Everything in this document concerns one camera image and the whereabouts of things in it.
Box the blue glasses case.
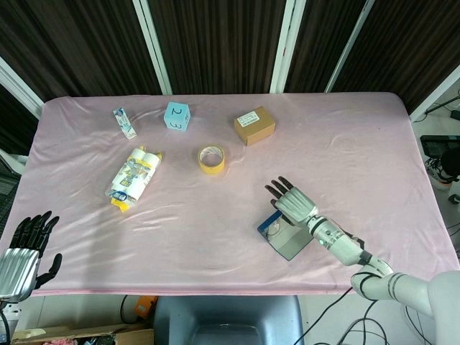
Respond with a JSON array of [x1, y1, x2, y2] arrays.
[[257, 210, 316, 262]]

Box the grey blue moulded housing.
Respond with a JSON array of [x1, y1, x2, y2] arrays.
[[152, 295, 305, 345]]

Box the small blue white carton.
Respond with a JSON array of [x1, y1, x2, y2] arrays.
[[113, 108, 138, 140]]

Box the orange device under table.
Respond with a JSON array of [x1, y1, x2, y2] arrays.
[[133, 295, 159, 319]]

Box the thin-framed eyeglasses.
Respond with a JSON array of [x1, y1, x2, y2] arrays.
[[264, 219, 289, 241]]

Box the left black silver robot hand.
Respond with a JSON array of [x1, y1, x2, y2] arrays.
[[0, 211, 63, 302]]

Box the open cardboard box with clutter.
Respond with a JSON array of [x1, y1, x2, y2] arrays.
[[9, 322, 155, 345]]

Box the white sneaker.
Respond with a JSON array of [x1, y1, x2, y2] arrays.
[[429, 167, 454, 190]]

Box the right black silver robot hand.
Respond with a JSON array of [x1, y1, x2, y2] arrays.
[[264, 175, 319, 227]]

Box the yellow tape roll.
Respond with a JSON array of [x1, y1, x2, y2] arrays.
[[197, 144, 227, 176]]

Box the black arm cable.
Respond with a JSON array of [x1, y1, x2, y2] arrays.
[[294, 228, 377, 345]]

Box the white rolls plastic pack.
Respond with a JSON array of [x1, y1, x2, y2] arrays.
[[105, 144, 163, 213]]

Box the brown cardboard box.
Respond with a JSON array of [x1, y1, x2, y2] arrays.
[[234, 106, 277, 147]]

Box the white partition frame post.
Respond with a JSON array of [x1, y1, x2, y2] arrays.
[[409, 63, 460, 122], [269, 0, 307, 93], [324, 0, 375, 93], [0, 56, 46, 120], [132, 0, 173, 96]]

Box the black floor cables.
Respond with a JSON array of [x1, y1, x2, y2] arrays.
[[344, 300, 432, 345]]

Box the light blue numbered foam cube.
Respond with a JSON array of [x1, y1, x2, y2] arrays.
[[163, 101, 192, 132]]

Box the black floor device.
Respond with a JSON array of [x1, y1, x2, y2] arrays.
[[420, 135, 460, 158]]

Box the pink tablecloth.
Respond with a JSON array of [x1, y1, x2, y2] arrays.
[[6, 92, 459, 298]]

